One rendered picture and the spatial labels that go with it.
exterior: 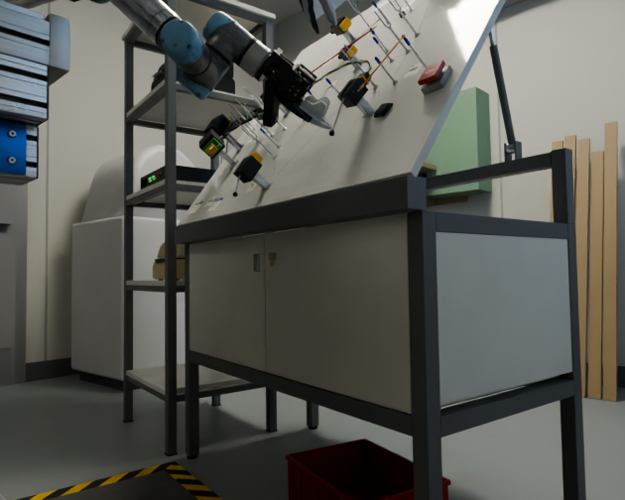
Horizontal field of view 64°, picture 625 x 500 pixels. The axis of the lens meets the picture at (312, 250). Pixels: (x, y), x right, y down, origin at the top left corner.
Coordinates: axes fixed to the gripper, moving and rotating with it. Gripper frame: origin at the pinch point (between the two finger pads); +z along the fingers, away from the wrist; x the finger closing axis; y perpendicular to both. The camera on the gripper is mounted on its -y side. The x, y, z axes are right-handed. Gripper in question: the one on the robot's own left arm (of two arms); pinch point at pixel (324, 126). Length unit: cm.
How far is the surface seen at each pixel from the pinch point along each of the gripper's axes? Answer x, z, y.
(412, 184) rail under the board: -26.6, 19.6, 13.5
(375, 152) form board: -10.5, 12.2, 7.4
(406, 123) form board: -7.1, 13.4, 15.6
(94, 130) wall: 187, -131, -195
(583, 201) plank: 174, 142, -8
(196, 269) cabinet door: 18, -5, -81
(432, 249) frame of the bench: -29.8, 30.9, 7.1
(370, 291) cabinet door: -28.9, 29.2, -10.2
